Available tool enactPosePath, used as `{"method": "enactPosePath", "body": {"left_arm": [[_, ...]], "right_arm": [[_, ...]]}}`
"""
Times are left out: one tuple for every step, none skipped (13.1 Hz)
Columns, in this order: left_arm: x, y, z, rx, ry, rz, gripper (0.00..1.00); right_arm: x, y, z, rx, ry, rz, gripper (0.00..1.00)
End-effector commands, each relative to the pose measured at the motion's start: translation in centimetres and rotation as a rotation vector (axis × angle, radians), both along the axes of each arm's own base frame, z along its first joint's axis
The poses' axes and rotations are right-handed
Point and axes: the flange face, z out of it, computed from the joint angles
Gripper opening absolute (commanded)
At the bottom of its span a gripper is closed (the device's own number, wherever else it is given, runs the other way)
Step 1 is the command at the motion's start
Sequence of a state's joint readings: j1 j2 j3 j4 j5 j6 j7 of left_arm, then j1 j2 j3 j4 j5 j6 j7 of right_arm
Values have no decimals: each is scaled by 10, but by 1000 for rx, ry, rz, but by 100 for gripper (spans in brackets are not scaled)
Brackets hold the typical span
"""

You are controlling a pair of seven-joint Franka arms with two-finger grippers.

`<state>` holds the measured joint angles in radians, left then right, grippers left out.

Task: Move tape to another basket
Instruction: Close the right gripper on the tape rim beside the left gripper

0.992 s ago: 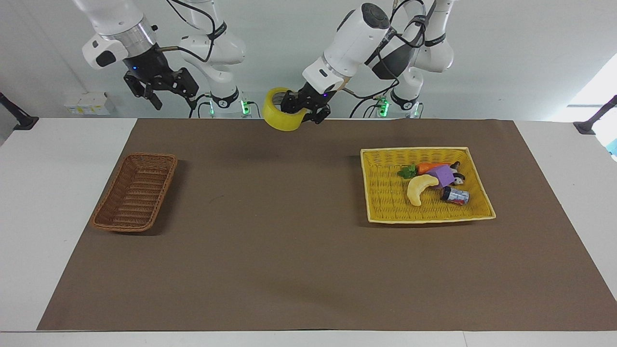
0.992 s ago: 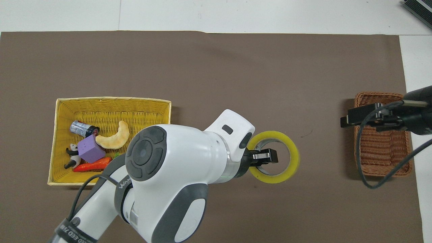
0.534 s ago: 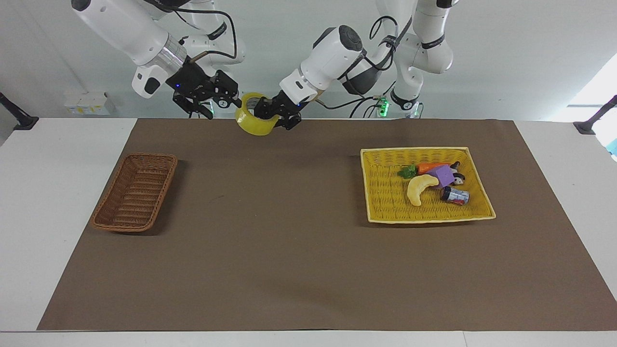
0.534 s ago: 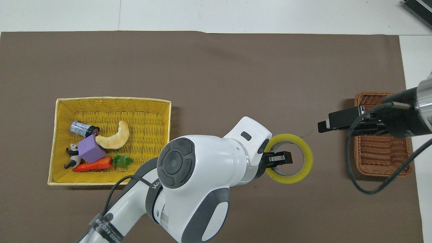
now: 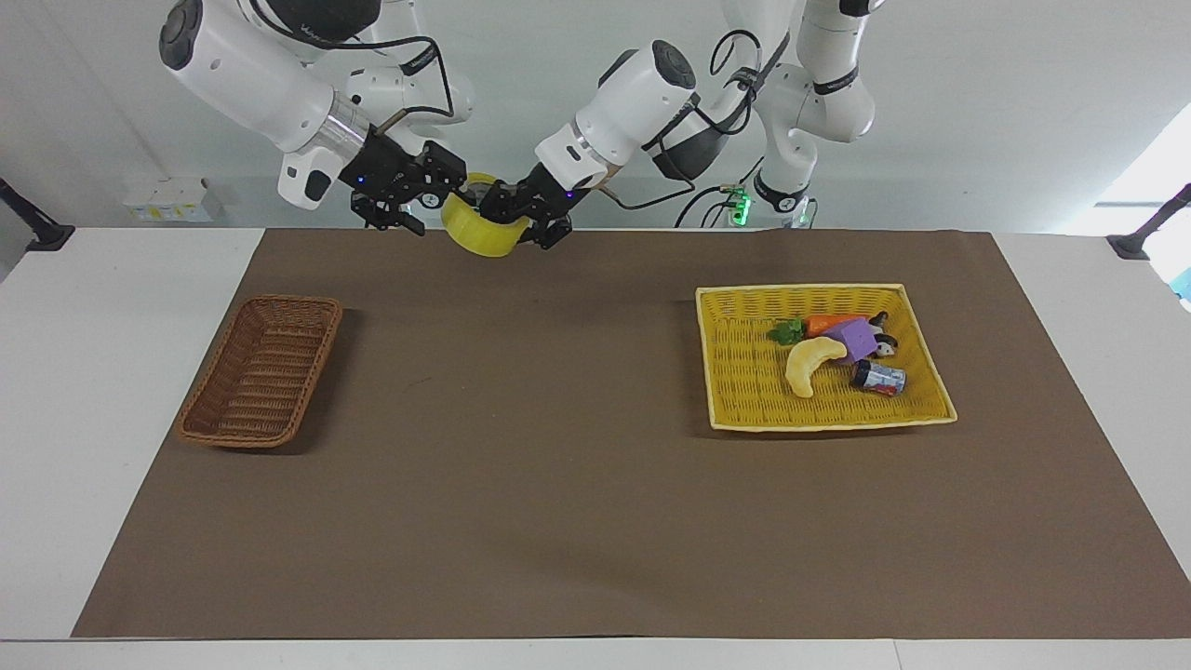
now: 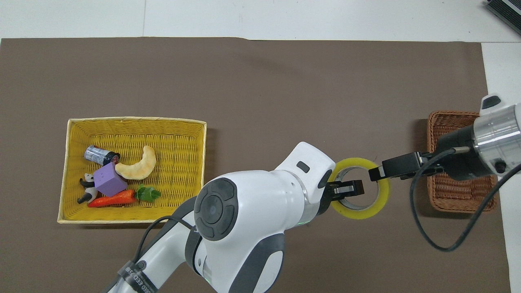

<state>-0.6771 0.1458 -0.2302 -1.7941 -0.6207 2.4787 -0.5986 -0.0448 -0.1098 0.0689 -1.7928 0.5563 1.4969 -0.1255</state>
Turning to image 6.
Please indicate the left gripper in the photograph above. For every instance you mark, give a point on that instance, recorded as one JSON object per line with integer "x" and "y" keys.
{"x": 325, "y": 201}

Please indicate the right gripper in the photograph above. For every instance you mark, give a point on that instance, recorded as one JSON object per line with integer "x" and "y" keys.
{"x": 456, "y": 162}

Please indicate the yellow tape roll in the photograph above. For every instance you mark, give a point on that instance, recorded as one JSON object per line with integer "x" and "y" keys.
{"x": 360, "y": 213}

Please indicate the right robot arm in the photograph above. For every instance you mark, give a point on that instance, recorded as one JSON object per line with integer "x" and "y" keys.
{"x": 498, "y": 130}

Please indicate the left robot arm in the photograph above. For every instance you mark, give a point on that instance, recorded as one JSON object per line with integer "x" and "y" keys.
{"x": 244, "y": 211}

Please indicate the brown wicker basket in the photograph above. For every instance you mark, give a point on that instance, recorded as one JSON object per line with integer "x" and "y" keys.
{"x": 456, "y": 195}

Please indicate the yellow wicker basket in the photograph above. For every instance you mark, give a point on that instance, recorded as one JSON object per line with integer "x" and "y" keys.
{"x": 175, "y": 138}

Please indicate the toy croissant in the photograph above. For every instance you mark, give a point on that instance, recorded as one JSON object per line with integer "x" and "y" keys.
{"x": 140, "y": 167}

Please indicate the toy carrot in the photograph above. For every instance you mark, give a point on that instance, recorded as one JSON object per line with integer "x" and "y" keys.
{"x": 116, "y": 198}

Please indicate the purple cube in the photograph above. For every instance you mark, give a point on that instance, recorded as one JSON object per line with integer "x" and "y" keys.
{"x": 109, "y": 181}

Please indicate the silver and black battery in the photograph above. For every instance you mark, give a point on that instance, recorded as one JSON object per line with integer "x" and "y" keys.
{"x": 97, "y": 154}

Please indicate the panda toy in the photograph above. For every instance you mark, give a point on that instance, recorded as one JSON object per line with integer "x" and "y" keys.
{"x": 86, "y": 182}

